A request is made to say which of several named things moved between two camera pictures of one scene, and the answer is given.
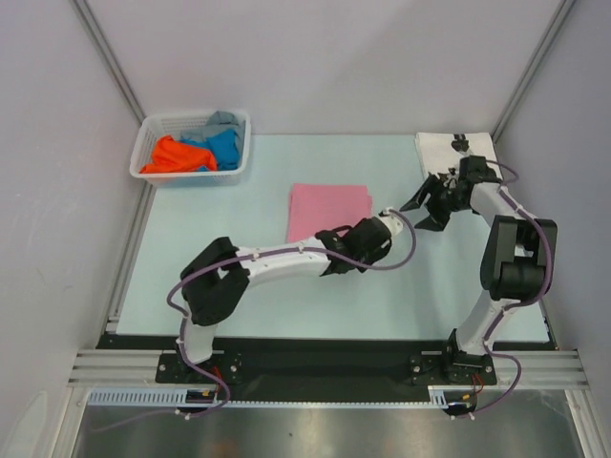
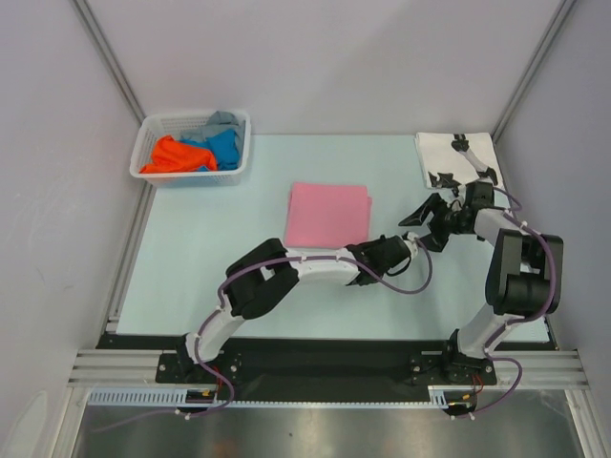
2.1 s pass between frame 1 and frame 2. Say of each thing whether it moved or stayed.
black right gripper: moved
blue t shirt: stayed
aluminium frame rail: stayed
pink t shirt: stayed
